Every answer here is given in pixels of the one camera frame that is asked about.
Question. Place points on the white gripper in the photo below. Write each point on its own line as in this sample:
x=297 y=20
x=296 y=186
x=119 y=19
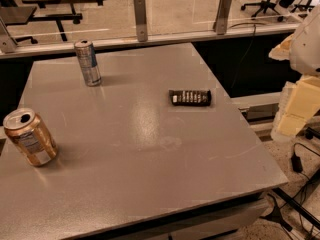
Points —
x=307 y=50

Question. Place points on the silver blue redbull can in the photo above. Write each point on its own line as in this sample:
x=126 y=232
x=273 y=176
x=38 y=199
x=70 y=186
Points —
x=88 y=63

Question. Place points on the orange soda can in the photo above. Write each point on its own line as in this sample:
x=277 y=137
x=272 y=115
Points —
x=28 y=132

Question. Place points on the metal railing ledge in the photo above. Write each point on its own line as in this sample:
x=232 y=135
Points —
x=248 y=29

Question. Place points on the dark background desk left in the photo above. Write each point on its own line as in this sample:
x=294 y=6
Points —
x=18 y=16

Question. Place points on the metal glass bracket right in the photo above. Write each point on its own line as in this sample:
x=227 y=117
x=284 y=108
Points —
x=221 y=21

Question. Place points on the metal glass bracket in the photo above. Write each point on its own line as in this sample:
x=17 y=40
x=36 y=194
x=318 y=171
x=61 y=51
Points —
x=141 y=20
x=221 y=21
x=7 y=43

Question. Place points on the metal glass bracket middle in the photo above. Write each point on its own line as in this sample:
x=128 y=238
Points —
x=141 y=20

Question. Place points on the metal glass bracket left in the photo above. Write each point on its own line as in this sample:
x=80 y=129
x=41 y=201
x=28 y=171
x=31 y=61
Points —
x=7 y=43

